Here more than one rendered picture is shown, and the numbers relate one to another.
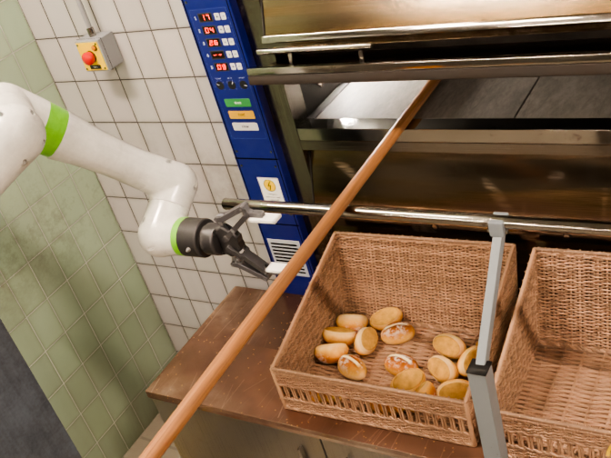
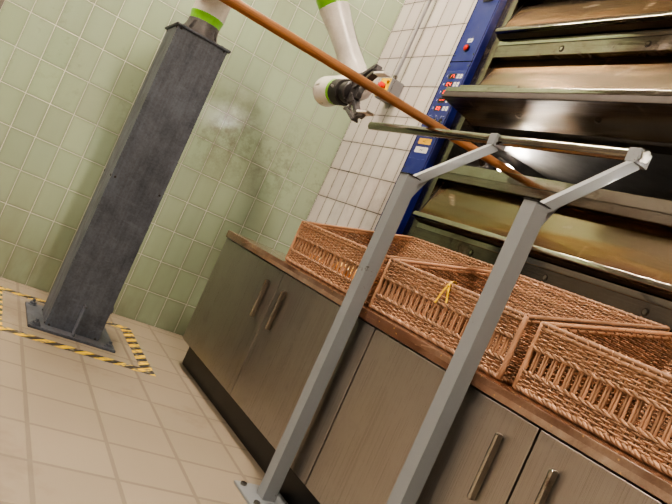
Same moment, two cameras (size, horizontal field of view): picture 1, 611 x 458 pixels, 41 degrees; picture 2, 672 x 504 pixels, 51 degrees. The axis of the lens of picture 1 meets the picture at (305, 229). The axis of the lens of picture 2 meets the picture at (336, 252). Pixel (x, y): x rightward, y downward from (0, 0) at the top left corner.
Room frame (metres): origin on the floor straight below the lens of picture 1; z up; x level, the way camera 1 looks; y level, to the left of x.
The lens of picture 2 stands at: (-0.55, -0.86, 0.70)
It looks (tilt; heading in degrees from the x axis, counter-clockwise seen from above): 0 degrees down; 22
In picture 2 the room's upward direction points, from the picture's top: 24 degrees clockwise
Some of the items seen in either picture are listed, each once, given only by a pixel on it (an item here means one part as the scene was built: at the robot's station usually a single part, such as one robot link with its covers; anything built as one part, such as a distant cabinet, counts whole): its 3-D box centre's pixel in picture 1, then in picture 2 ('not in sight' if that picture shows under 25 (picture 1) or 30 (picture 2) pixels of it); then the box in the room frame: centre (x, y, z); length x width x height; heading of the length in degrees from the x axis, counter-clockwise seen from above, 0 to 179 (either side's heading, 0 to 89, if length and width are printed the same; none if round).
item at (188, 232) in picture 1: (199, 236); (343, 92); (1.64, 0.24, 1.20); 0.12 x 0.06 x 0.09; 143
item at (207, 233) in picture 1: (224, 239); (353, 92); (1.59, 0.18, 1.20); 0.09 x 0.07 x 0.08; 53
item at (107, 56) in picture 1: (98, 51); (388, 90); (2.44, 0.44, 1.46); 0.10 x 0.07 x 0.10; 52
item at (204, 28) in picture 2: not in sight; (197, 32); (1.64, 0.92, 1.23); 0.26 x 0.15 x 0.06; 50
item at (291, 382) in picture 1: (397, 327); (391, 264); (1.70, -0.16, 0.72); 0.56 x 0.49 x 0.28; 53
